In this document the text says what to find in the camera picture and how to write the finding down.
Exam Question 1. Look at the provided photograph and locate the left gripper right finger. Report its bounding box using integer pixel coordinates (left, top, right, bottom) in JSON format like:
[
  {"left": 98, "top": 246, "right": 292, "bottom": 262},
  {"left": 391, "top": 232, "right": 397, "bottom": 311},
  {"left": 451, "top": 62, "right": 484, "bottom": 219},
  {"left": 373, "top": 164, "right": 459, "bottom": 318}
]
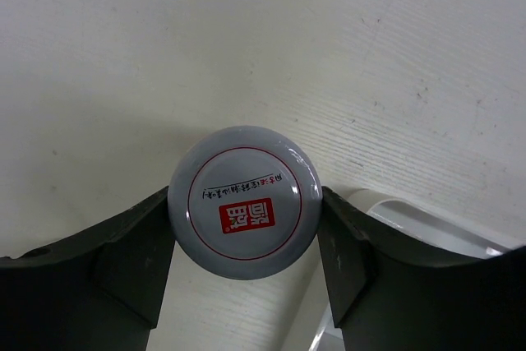
[{"left": 318, "top": 188, "right": 525, "bottom": 350}]

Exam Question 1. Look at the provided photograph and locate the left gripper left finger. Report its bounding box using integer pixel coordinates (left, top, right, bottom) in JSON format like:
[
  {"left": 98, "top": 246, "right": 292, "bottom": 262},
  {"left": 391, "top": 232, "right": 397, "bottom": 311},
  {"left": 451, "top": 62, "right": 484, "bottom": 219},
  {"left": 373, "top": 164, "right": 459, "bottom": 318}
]
[{"left": 1, "top": 188, "right": 175, "bottom": 350}]

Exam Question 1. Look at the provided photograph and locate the grey lid brown spice jar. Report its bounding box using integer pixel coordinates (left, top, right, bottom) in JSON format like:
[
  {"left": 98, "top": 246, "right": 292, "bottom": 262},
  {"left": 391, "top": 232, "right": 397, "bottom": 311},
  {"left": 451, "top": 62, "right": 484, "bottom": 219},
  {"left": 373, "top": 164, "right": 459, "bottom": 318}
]
[{"left": 168, "top": 126, "right": 323, "bottom": 280}]

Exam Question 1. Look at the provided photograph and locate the white divided organizer tray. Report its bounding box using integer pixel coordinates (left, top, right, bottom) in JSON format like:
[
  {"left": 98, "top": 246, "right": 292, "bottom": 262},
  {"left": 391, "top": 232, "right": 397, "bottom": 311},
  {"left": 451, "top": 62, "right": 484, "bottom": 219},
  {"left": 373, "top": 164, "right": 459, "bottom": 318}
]
[{"left": 283, "top": 189, "right": 525, "bottom": 350}]

